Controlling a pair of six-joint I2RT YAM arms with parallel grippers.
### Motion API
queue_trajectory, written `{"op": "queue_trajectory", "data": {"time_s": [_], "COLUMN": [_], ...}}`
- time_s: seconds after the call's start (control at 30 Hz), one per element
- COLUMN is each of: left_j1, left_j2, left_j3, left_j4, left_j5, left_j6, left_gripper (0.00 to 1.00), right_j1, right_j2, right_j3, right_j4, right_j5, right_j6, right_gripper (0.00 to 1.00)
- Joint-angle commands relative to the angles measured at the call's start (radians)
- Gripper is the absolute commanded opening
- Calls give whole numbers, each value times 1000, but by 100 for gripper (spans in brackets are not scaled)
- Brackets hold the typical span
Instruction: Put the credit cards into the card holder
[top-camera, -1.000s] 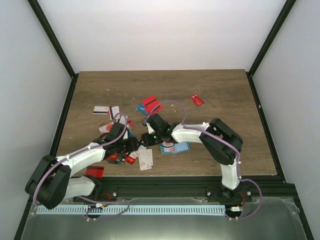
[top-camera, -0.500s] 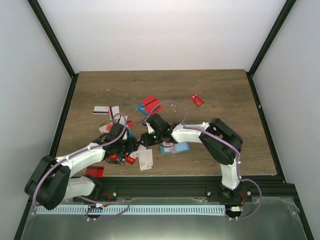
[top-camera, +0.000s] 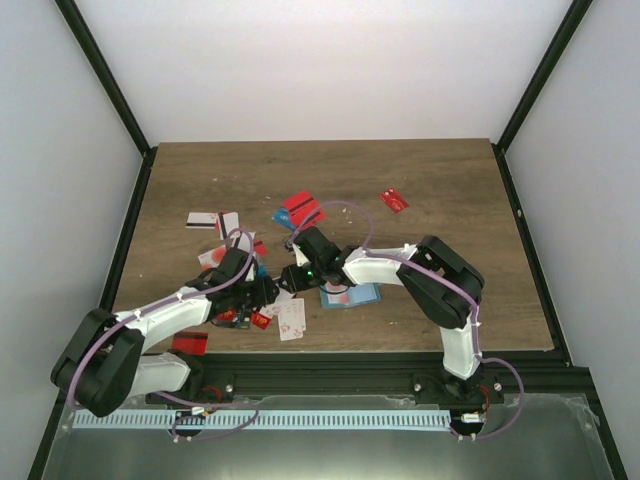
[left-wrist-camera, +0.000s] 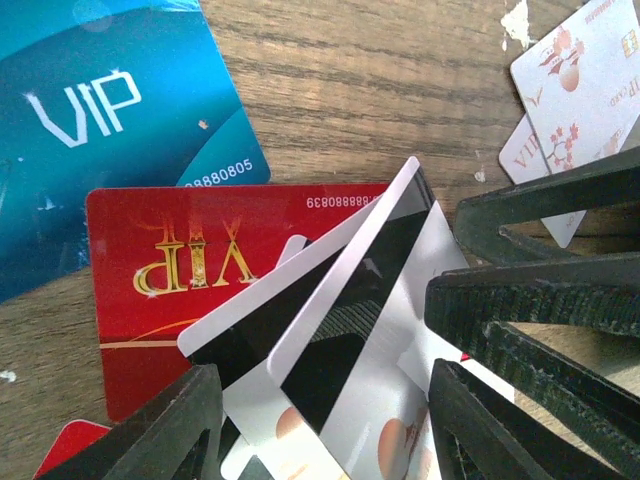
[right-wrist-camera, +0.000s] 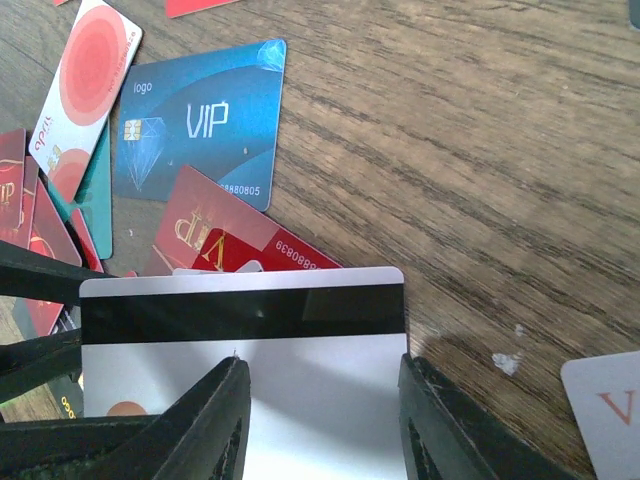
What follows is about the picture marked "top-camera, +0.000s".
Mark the black frame post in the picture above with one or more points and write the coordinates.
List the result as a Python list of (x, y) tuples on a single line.
[(84, 37), (563, 35)]

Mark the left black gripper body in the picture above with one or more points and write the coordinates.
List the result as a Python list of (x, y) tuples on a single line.
[(252, 300)]

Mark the light blue slotted rail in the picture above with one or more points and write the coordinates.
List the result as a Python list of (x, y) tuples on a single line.
[(413, 420)]

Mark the white card black stripe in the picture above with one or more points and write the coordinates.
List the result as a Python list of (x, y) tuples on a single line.
[(202, 220)]

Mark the red card far right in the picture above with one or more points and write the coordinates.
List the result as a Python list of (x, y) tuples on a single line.
[(394, 200)]

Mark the blue VIP card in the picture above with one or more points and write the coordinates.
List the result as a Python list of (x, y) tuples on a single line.
[(282, 217)]

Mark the black frame post right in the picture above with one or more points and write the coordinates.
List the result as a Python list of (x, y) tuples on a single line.
[(563, 35)]

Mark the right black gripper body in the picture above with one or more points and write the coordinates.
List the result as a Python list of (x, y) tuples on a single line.
[(300, 284)]

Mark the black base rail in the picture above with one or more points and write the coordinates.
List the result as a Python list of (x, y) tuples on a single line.
[(420, 375)]

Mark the red card under white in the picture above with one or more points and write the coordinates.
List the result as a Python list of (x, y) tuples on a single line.
[(259, 247)]

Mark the white card red circle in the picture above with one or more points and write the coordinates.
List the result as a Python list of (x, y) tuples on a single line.
[(212, 258)]

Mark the red stripe card front edge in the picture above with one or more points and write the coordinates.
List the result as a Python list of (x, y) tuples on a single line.
[(191, 343)]

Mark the teal card holder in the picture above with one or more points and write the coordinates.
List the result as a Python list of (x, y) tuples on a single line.
[(334, 297)]

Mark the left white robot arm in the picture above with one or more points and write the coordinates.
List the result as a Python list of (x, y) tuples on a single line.
[(107, 361)]

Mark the red VIP card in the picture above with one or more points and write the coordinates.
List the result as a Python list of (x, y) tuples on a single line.
[(261, 320)]

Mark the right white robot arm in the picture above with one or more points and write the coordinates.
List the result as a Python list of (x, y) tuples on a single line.
[(446, 288)]

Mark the white blossom card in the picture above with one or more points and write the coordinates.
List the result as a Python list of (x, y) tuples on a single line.
[(292, 320)]

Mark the white card vertical stripe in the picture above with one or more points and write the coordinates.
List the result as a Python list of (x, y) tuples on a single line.
[(227, 222)]

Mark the black frame post left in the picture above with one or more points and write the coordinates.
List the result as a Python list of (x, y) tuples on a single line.
[(84, 37)]

